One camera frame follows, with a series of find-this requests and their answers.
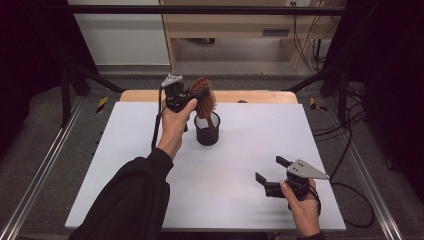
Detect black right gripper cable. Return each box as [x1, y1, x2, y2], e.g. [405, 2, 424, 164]
[308, 181, 376, 229]

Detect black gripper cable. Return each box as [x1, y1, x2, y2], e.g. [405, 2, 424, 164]
[151, 86, 167, 151]
[308, 181, 376, 229]

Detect light wooden desk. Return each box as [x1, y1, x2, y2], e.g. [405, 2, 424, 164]
[159, 0, 348, 72]

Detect wooden table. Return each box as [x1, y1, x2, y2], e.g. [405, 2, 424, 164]
[119, 89, 299, 104]

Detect person's right hand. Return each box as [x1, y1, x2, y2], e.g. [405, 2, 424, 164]
[280, 179, 321, 238]

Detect brown wooden hairbrush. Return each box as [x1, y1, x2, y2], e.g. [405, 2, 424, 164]
[188, 77, 218, 130]

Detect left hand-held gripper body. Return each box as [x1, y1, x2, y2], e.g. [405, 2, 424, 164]
[161, 73, 193, 114]

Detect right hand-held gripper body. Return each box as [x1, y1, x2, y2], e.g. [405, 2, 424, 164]
[264, 158, 330, 201]

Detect dark curtain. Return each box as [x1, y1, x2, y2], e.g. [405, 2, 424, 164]
[0, 0, 98, 158]
[323, 0, 424, 194]

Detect black mesh cup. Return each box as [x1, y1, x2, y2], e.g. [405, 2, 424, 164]
[193, 111, 222, 147]

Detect black metal stand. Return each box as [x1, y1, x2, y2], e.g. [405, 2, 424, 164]
[59, 63, 125, 128]
[283, 64, 351, 124]

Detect black floor cables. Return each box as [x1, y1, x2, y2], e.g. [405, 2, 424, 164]
[313, 84, 368, 174]

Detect white table mat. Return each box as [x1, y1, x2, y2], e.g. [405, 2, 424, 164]
[64, 101, 347, 232]

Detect white cabinet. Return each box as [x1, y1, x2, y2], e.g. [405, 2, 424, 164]
[66, 0, 171, 66]

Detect black horizontal frame bar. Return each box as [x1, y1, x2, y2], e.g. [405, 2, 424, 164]
[66, 4, 348, 16]

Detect hanging cables behind desk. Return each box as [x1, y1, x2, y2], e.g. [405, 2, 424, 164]
[291, 0, 327, 73]

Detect aluminium rail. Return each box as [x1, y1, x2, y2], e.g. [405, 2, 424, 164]
[0, 98, 84, 240]
[346, 143, 405, 240]

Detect yellow black tape strip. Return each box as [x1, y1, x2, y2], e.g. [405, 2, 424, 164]
[309, 97, 328, 113]
[95, 96, 110, 114]

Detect person's left hand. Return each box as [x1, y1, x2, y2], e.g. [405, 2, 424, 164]
[156, 98, 198, 160]

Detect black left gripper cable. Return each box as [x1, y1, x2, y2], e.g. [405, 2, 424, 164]
[151, 86, 167, 151]

